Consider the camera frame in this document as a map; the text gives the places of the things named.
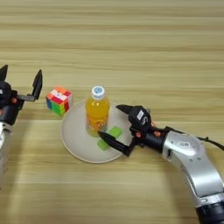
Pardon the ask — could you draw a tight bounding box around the round beige plate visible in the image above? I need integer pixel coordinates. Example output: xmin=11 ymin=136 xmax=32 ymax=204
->
xmin=59 ymin=99 xmax=135 ymax=165

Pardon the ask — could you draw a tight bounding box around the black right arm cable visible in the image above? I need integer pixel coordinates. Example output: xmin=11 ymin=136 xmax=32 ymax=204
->
xmin=196 ymin=135 xmax=224 ymax=152

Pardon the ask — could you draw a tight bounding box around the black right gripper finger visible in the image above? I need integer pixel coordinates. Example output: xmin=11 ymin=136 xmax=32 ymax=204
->
xmin=97 ymin=130 xmax=137 ymax=157
xmin=115 ymin=104 xmax=136 ymax=116

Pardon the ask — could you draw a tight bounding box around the orange juice bottle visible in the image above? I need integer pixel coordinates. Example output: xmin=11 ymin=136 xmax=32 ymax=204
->
xmin=85 ymin=85 xmax=111 ymax=138

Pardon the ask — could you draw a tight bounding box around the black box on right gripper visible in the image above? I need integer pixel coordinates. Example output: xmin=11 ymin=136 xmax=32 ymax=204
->
xmin=128 ymin=105 xmax=152 ymax=132

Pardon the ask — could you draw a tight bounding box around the colourful puzzle cube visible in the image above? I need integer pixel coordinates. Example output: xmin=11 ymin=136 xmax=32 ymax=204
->
xmin=45 ymin=86 xmax=74 ymax=117

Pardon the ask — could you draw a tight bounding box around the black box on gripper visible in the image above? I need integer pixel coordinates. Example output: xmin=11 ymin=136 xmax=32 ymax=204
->
xmin=0 ymin=80 xmax=13 ymax=109
xmin=128 ymin=105 xmax=152 ymax=132

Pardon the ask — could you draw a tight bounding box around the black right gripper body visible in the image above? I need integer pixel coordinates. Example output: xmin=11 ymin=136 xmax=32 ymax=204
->
xmin=130 ymin=122 xmax=170 ymax=152

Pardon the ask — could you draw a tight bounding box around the green rectangular block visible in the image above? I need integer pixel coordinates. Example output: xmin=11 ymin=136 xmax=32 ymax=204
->
xmin=96 ymin=125 xmax=123 ymax=151

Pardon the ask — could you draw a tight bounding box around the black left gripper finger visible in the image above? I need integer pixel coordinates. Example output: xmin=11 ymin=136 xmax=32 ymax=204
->
xmin=17 ymin=69 xmax=44 ymax=102
xmin=0 ymin=64 xmax=9 ymax=82

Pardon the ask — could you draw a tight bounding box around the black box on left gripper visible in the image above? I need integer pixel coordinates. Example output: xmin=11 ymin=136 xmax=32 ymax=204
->
xmin=0 ymin=80 xmax=13 ymax=109

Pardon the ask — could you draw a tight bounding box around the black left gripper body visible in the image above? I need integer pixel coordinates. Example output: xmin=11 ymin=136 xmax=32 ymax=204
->
xmin=0 ymin=90 xmax=25 ymax=126

